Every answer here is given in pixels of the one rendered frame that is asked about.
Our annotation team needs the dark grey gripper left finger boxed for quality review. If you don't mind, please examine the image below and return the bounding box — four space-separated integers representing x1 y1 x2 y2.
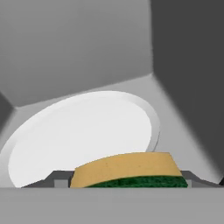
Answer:
22 170 77 189

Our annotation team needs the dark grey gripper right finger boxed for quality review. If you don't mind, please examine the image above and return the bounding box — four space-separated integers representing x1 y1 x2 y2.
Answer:
178 170 221 189

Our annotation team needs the yellow and green sponge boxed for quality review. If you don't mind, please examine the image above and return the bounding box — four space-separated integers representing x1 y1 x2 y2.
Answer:
69 151 189 189

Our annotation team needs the white round microwave turntable plate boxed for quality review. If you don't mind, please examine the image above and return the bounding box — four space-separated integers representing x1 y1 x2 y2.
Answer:
0 90 161 189

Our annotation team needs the grey microwave oven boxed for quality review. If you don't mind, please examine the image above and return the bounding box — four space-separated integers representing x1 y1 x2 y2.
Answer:
0 0 224 189

